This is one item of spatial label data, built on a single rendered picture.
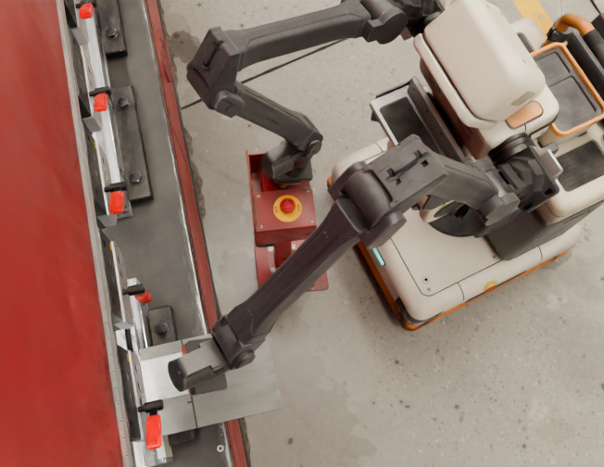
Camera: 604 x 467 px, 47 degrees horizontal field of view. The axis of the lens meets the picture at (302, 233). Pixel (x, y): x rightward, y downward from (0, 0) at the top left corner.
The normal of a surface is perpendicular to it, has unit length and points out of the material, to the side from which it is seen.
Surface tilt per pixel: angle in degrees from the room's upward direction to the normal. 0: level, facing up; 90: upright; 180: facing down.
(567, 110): 0
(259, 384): 0
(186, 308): 0
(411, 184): 13
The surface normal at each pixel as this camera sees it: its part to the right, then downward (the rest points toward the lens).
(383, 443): 0.02, -0.29
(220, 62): -0.67, 0.11
